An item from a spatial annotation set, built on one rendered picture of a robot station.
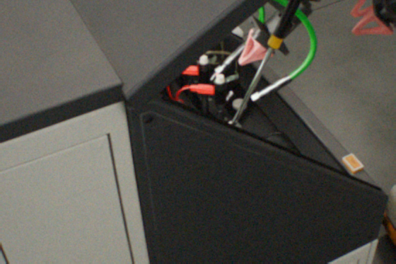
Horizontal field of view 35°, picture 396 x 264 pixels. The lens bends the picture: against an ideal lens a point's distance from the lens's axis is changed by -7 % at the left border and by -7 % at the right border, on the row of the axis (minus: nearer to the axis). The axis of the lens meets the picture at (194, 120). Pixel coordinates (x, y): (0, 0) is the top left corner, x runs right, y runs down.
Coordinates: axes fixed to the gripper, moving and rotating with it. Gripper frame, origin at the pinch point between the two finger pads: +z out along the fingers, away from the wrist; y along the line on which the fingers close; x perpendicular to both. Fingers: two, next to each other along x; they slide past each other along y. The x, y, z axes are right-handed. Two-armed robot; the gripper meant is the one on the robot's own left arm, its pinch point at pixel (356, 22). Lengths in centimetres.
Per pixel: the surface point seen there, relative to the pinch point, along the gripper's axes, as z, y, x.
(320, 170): 15.3, 24.8, 6.9
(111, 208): 28, 44, -28
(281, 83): 22.0, 3.2, 1.6
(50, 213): 31, 49, -38
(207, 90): 39.6, -0.3, -4.0
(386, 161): 82, -69, 135
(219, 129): 12.6, 32.1, -21.5
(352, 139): 95, -82, 126
